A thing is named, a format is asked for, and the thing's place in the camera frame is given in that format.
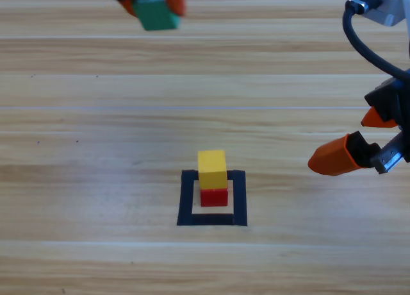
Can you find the green wooden cube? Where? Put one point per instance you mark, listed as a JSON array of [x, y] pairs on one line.
[[157, 16]]

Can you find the red wooden cube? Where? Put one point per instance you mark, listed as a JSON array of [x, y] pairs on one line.
[[214, 198]]

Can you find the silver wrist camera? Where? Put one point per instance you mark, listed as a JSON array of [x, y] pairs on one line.
[[381, 17]]

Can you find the black tape square outline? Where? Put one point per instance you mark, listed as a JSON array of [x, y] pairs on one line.
[[185, 198]]

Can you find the yellow wooden cube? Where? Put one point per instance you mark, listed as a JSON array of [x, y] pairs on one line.
[[211, 170]]

